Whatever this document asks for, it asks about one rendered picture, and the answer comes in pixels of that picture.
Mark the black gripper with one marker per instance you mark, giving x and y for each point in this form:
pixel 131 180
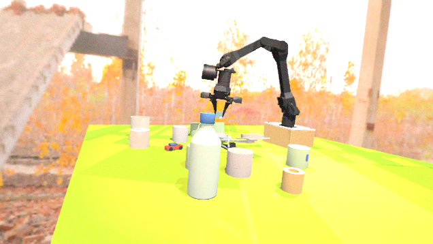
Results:
pixel 229 100

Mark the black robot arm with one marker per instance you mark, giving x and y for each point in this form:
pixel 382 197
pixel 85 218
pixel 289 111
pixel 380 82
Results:
pixel 279 50

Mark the white bottle with blue cap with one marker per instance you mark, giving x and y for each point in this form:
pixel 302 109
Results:
pixel 204 160

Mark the small red toy car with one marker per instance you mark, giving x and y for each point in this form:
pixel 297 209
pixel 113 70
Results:
pixel 172 146

